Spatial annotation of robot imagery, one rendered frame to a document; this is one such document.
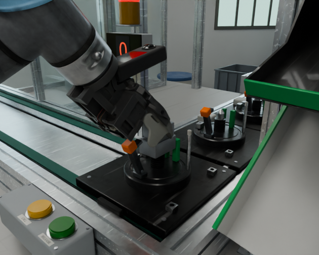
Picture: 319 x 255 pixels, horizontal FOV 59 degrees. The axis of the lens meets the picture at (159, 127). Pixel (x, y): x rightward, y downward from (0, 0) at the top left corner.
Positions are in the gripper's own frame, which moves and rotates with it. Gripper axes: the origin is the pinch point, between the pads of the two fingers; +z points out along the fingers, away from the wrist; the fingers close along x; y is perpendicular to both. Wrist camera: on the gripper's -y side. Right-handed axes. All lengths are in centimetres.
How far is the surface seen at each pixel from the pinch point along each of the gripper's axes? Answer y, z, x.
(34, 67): -11, 7, -75
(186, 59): -207, 233, -211
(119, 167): 9.8, 5.1, -8.2
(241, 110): -29.0, 36.9, -3.4
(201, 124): -12.4, 20.4, -4.4
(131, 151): 7.5, -4.5, 1.0
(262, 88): -2.1, -15.3, 22.3
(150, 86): -53, 73, -82
